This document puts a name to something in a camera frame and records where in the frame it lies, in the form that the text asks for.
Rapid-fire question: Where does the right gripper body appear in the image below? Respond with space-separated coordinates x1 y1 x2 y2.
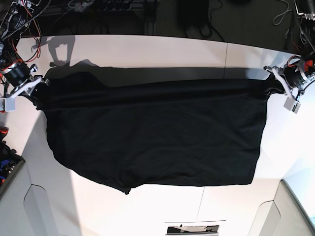
4 75 50 98

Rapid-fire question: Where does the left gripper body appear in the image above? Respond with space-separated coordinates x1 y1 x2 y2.
263 65 315 101

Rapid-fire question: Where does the black t-shirt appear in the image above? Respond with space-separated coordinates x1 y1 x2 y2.
34 72 278 194

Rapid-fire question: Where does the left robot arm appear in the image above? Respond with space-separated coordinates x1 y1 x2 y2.
264 0 315 101

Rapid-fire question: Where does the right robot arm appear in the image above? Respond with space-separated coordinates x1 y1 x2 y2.
0 0 51 98

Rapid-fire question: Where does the bin of dark clothes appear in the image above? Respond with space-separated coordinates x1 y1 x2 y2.
0 141 25 197

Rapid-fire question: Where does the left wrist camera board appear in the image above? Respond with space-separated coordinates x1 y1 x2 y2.
283 97 301 114

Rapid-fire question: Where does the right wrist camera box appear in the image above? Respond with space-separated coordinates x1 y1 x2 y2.
0 97 15 112

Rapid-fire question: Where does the grey looped cable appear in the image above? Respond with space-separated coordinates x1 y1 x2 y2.
272 0 295 25

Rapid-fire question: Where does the left grey table bracket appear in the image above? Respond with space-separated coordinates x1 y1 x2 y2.
24 184 59 236

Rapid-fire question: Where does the grey table bracket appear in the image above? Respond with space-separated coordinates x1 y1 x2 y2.
248 201 281 236
24 184 59 236

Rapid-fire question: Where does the right grey table bracket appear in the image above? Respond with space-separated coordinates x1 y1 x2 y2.
248 201 281 236

